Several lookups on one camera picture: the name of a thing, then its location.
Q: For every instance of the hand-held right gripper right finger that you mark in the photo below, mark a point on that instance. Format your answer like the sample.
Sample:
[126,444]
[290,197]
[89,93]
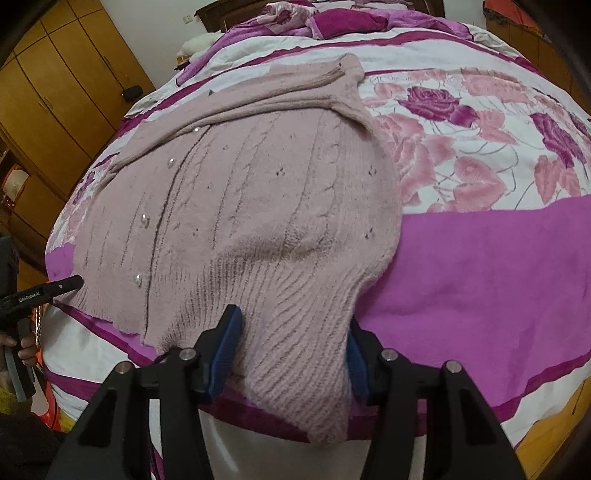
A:
[358,369]

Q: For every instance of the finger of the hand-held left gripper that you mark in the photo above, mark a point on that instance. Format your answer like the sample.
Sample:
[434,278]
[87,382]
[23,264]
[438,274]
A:
[67,286]

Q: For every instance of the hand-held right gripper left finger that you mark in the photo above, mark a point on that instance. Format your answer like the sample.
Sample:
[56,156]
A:
[225,353]

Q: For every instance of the pink knitted cardigan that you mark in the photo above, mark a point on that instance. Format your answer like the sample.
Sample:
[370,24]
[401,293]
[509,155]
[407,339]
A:
[240,194]

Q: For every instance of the person's left hand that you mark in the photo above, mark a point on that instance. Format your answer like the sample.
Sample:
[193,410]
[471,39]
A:
[27,350]

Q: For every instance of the wooden wardrobe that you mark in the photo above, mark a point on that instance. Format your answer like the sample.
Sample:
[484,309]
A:
[60,83]

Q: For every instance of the small black bag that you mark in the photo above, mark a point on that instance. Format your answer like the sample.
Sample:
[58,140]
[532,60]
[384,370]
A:
[132,93]

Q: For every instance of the white plush toy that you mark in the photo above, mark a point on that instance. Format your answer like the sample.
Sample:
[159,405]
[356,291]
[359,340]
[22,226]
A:
[196,45]

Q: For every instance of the dark wooden bed headboard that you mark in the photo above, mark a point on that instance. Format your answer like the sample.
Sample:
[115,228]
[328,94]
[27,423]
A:
[221,14]

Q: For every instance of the low wooden cabinet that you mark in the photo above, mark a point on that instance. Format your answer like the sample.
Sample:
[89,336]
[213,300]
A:
[540,50]

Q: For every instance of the floral orange curtain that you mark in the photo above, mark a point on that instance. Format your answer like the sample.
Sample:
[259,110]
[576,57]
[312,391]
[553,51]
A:
[505,10]

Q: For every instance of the wooden bed side rail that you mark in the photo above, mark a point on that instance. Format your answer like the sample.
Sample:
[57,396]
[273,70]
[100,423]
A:
[558,429]

